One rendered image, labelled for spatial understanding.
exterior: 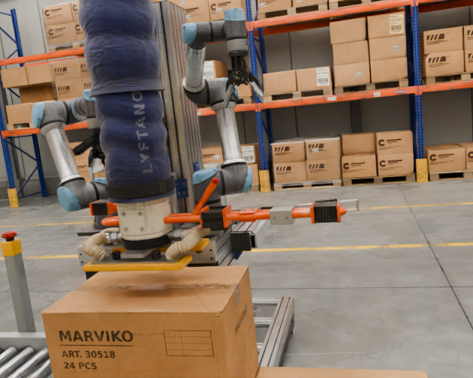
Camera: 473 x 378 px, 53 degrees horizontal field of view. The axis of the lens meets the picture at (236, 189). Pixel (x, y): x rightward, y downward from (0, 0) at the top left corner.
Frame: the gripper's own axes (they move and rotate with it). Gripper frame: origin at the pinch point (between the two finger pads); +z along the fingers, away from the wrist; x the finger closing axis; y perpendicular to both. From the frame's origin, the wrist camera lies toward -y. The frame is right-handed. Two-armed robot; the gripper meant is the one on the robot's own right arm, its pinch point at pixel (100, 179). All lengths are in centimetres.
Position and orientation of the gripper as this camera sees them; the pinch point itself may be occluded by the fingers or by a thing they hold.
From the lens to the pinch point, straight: 199.1
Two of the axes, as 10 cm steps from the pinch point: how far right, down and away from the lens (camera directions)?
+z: 1.0, 9.8, 1.6
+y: 9.6, -0.6, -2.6
